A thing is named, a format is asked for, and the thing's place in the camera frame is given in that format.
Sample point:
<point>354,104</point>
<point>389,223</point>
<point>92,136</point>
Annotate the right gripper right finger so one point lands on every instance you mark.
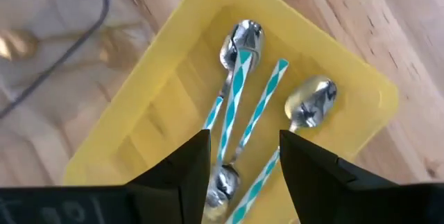
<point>322,189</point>

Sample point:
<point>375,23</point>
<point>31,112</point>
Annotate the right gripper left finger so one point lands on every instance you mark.
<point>184,182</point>

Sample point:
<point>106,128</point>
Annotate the yellow plastic bin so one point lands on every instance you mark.
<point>166,95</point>

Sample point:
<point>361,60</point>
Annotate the gold spoon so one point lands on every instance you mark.
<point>14,45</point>

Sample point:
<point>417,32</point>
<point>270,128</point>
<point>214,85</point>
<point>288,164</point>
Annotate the clear transparent container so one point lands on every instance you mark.
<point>34,9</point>

